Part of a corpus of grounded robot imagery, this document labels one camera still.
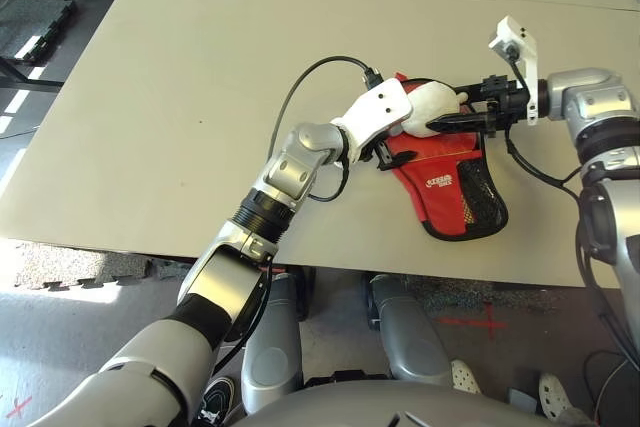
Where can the black white sneaker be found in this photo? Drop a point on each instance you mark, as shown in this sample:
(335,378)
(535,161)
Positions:
(217,397)

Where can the white perforated shoe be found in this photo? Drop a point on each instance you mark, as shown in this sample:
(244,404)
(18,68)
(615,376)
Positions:
(466,377)
(554,392)

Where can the grey speckled floor mat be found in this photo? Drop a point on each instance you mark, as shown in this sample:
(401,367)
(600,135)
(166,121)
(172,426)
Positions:
(475,297)

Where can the grey puzzle floor mat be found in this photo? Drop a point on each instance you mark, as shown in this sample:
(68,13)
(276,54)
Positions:
(75,267)

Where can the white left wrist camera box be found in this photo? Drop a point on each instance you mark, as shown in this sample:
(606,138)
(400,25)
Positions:
(380,112)

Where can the grey robot torso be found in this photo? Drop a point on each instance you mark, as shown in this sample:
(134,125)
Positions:
(380,407)

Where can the grey robot leg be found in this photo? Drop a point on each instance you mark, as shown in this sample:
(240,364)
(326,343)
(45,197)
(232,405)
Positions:
(410,332)
(272,342)

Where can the red tape cross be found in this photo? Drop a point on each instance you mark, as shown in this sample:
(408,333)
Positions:
(490,321)
(17,407)

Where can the white rounded object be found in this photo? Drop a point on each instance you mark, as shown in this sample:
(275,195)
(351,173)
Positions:
(430,102)

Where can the grey robot left leg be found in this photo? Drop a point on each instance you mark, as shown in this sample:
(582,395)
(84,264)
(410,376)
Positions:
(272,342)

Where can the red black paddle case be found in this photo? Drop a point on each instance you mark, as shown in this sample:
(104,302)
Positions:
(435,197)

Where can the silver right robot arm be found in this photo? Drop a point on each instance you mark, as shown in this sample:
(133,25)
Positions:
(590,92)

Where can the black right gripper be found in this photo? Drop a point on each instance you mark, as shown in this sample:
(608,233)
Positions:
(507,102)

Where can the black foam floor tile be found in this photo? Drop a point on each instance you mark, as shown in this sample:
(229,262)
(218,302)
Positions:
(35,29)

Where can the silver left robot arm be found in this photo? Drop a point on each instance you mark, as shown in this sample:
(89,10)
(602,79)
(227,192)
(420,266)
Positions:
(295,167)

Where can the grey robot right leg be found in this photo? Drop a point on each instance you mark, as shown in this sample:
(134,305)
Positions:
(410,332)

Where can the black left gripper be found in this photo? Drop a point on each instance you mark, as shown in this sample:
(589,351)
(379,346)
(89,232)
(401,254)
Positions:
(377,151)

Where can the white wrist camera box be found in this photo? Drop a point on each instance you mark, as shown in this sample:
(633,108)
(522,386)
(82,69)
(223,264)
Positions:
(380,112)
(525,47)

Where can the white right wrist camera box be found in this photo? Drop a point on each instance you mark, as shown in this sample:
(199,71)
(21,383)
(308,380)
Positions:
(525,47)

